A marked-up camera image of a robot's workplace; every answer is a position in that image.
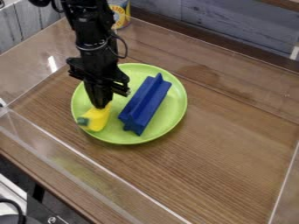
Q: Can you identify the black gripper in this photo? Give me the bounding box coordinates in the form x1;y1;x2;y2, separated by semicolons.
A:
67;43;129;109

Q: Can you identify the yellow toy banana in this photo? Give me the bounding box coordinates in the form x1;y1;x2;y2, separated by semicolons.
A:
76;104;111;132

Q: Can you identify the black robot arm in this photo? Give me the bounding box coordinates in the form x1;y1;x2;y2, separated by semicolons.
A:
28;0;129;109

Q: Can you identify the green round plate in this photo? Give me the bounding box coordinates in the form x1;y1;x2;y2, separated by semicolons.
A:
71;63;188;144

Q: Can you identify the blue star-shaped block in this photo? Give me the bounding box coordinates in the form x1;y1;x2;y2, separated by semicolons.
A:
117;73;172;136

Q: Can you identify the yellow printed can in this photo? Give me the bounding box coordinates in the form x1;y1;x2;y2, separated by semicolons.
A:
107;0;131;30

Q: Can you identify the clear acrylic enclosure wall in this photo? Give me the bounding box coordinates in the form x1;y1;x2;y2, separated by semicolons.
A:
0;17;299;224

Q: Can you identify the black cable loop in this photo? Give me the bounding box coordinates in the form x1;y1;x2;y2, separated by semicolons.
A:
0;198;26;224

